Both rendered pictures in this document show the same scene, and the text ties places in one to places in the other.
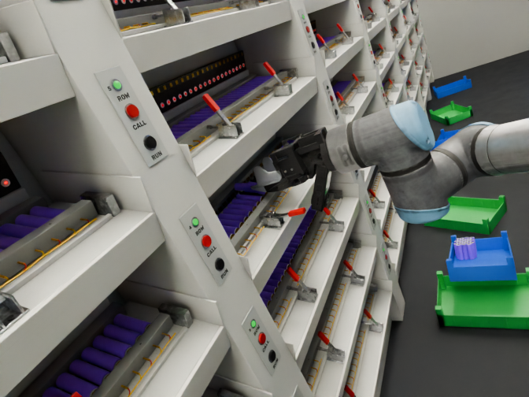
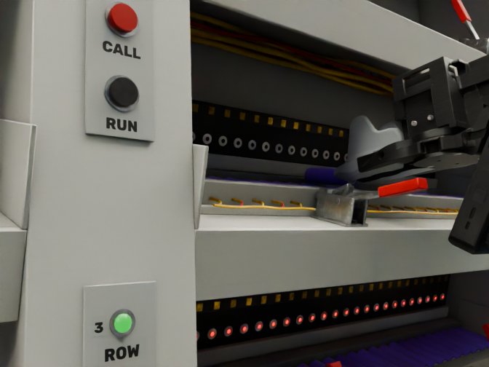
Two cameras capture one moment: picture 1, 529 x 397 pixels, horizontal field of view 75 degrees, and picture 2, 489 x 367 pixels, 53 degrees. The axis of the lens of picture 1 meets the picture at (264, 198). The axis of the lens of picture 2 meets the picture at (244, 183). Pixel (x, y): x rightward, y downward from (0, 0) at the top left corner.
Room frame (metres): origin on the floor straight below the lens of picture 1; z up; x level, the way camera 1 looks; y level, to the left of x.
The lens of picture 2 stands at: (0.23, -0.03, 0.74)
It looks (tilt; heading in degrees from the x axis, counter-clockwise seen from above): 8 degrees up; 16
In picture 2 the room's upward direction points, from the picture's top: 2 degrees counter-clockwise
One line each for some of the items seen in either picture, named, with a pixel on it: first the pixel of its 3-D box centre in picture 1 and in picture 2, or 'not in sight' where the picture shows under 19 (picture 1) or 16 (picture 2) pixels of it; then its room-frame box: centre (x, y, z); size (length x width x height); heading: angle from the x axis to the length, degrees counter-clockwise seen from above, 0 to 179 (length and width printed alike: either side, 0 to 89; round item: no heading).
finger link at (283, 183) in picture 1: (283, 181); (403, 154); (0.69, -0.05, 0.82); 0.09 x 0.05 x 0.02; 59
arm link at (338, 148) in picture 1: (344, 149); not in sight; (0.62, -0.18, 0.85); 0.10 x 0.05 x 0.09; 144
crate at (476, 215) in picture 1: (462, 211); not in sight; (1.39, -0.84, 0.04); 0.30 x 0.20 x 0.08; 30
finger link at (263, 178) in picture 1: (262, 178); (362, 145); (0.72, -0.01, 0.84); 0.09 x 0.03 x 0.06; 59
